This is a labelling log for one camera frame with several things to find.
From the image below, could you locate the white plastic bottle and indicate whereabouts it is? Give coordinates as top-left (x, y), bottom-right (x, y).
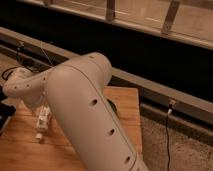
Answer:
top-left (36, 106), bottom-right (51, 141)

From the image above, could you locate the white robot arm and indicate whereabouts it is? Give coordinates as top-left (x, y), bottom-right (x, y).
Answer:
top-left (3, 52), bottom-right (149, 171)

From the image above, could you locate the green ceramic bowl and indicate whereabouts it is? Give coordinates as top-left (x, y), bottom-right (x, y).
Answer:
top-left (107, 99), bottom-right (118, 116)

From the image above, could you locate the black device at left edge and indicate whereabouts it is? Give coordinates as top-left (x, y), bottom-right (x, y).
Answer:
top-left (0, 85), bottom-right (16, 136)

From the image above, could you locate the black coiled cable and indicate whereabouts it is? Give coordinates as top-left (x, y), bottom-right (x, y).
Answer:
top-left (1, 65), bottom-right (21, 82)

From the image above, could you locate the black cable with plug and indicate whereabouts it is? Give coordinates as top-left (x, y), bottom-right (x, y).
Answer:
top-left (165, 99), bottom-right (177, 171)

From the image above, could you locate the wooden railing frame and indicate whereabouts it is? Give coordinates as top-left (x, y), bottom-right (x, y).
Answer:
top-left (19, 0), bottom-right (213, 50)

